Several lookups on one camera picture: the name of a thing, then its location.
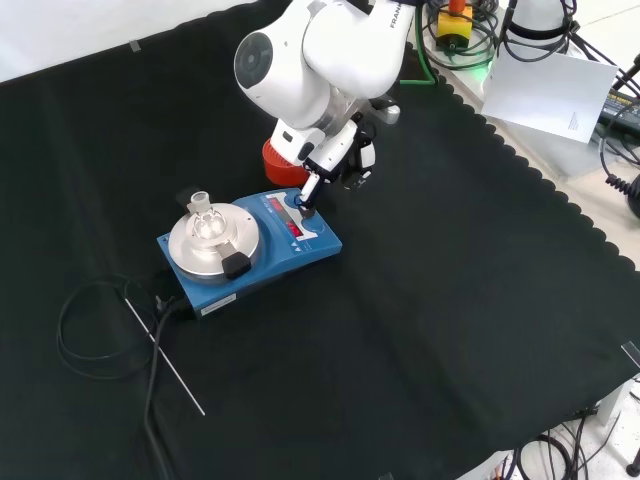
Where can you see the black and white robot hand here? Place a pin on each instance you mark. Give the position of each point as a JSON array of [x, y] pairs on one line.
[[330, 147]]

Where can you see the heater with blue base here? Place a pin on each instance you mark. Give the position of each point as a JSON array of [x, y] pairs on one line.
[[300, 250]]

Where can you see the clear round-bottom glass flask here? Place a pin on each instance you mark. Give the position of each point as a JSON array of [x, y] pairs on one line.
[[205, 220]]

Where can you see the black probe plug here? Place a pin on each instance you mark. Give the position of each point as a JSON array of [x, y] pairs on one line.
[[235, 262]]

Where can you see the black bench cloth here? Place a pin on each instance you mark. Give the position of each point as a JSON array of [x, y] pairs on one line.
[[450, 250]]

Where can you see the yellow stop button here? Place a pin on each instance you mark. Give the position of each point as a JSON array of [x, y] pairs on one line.
[[454, 25]]

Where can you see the clear tape piece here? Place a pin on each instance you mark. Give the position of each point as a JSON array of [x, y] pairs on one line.
[[631, 352], [134, 46]]

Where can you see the pale white board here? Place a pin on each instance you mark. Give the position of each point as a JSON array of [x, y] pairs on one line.
[[545, 90]]

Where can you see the thin steel probe rod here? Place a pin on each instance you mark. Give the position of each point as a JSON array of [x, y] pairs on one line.
[[170, 360]]

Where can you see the black power adapter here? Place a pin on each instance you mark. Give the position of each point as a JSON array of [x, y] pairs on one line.
[[620, 107]]

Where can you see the black tripod foot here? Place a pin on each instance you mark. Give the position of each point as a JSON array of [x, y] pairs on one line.
[[633, 467]]

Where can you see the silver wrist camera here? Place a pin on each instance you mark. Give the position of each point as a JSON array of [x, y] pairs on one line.
[[389, 114]]

